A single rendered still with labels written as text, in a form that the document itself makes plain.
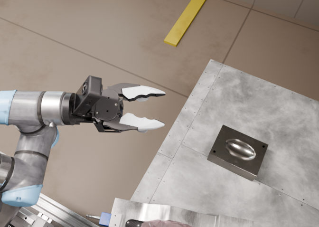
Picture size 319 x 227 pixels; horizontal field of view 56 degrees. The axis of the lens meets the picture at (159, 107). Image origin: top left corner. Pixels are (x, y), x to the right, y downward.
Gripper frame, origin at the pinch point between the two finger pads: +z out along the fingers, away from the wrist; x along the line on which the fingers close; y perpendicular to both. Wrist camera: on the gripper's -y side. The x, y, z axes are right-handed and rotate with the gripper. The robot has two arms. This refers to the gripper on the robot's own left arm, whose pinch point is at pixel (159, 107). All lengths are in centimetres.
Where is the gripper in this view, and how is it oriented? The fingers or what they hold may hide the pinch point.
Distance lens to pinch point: 63.2
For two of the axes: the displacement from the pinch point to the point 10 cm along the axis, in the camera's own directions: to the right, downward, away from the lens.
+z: 10.0, 0.2, -0.1
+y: 0.0, 3.9, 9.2
